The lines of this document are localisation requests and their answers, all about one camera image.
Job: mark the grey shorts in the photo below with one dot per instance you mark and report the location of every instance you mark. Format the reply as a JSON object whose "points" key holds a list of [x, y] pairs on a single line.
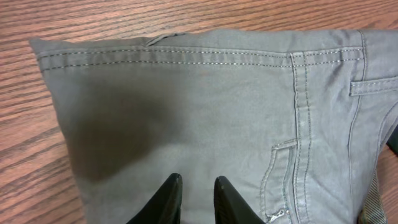
{"points": [[294, 120]]}

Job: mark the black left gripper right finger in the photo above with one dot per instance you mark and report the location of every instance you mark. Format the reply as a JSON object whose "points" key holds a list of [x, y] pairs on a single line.
{"points": [[230, 207]]}

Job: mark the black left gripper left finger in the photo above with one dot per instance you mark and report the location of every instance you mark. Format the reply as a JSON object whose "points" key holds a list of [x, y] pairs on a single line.
{"points": [[164, 207]]}

